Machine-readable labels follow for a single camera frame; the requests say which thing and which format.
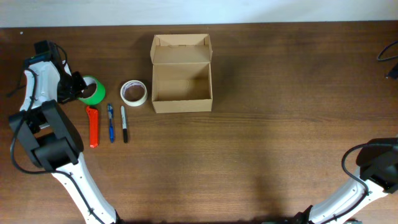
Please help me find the green tape roll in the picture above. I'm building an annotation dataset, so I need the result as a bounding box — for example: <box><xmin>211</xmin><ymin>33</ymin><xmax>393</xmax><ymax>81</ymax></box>
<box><xmin>78</xmin><ymin>76</ymin><xmax>106</xmax><ymax>106</ymax></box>

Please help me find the orange utility knife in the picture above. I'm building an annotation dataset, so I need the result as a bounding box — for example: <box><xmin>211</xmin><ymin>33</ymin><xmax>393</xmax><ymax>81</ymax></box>
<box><xmin>86</xmin><ymin>106</ymin><xmax>99</xmax><ymax>148</ymax></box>

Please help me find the blue pen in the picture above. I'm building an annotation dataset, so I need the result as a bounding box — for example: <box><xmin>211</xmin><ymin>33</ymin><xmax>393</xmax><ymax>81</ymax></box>
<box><xmin>107</xmin><ymin>103</ymin><xmax>115</xmax><ymax>143</ymax></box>

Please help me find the black sharpie marker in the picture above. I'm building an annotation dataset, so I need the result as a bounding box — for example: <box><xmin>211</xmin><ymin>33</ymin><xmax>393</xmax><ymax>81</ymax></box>
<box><xmin>121</xmin><ymin>105</ymin><xmax>128</xmax><ymax>143</ymax></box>

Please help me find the white masking tape roll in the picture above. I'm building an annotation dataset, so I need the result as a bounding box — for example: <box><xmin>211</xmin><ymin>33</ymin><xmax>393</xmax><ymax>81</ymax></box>
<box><xmin>120</xmin><ymin>80</ymin><xmax>148</xmax><ymax>107</ymax></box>

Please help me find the brown cardboard box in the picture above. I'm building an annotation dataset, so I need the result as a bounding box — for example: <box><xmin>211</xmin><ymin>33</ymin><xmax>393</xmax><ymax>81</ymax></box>
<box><xmin>150</xmin><ymin>34</ymin><xmax>213</xmax><ymax>113</ymax></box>

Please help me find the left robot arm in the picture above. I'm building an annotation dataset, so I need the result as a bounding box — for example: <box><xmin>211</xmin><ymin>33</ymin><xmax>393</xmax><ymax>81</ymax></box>
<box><xmin>9</xmin><ymin>40</ymin><xmax>123</xmax><ymax>223</ymax></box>

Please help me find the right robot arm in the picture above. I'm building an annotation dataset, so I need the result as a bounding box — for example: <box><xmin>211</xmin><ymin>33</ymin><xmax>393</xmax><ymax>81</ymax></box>
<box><xmin>290</xmin><ymin>138</ymin><xmax>397</xmax><ymax>224</ymax></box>

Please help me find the black cable at edge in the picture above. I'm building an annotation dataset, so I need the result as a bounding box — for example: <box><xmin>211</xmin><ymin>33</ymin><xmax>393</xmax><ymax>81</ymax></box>
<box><xmin>376</xmin><ymin>40</ymin><xmax>398</xmax><ymax>80</ymax></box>

